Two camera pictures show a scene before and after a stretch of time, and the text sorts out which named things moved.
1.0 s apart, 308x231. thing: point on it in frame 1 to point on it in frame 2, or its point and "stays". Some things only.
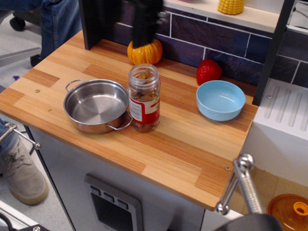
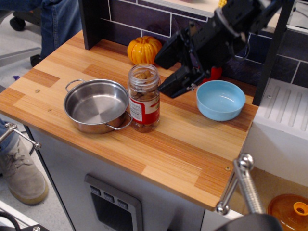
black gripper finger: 147,14 to 217,41
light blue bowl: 220,100 stays
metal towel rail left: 10,127 stays
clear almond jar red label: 144,94 stays
